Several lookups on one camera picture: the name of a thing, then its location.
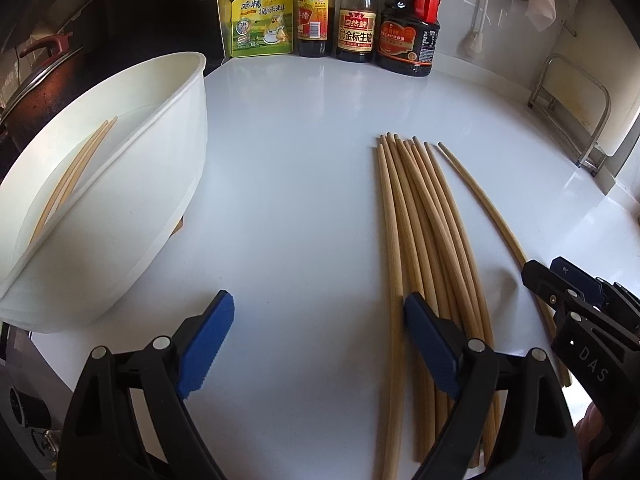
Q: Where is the white hanging brush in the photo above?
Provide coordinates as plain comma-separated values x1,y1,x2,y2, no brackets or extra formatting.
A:
461,0,488,58

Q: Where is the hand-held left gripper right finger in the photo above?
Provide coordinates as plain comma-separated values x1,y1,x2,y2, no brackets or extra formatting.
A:
404,292,583,480

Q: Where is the brown vinegar bottle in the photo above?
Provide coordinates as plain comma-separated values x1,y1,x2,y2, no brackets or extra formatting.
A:
297,0,335,58

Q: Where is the gas stove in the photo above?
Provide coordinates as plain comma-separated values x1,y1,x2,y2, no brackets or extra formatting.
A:
0,322,76,480

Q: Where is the glass soy sauce bottle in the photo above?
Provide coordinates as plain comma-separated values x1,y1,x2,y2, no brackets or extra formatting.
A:
336,0,379,64

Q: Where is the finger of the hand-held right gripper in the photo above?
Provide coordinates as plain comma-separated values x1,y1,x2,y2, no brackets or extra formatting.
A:
550,256,640,338
521,259,640,411

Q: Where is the stainless steel splash panel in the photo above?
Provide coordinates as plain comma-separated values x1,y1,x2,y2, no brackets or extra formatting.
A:
215,0,237,63

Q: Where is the dark sauce jug red cap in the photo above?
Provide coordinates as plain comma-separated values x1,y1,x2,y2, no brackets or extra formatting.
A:
376,0,443,78

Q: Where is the white plastic tub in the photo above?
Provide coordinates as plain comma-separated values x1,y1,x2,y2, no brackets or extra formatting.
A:
0,51,208,335

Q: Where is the light wooden chopstick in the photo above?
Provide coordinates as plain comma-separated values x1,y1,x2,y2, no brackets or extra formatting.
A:
438,142,572,387
47,116,119,216

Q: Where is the metal cutting board rack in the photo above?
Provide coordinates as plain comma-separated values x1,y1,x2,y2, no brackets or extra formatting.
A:
527,52,613,177

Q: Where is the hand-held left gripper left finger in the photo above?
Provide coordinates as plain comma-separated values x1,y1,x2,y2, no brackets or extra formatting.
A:
56,290,236,480

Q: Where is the yellow seasoning pouch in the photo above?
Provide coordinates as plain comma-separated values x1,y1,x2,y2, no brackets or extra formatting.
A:
231,0,295,58

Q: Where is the pile of chopsticks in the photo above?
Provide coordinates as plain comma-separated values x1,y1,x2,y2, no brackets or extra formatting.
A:
376,132,503,480

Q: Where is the dark wok with lid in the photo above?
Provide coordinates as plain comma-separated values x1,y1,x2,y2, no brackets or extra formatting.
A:
0,32,88,136

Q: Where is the person's right hand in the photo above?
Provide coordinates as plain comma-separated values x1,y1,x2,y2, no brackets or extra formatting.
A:
575,401,619,467

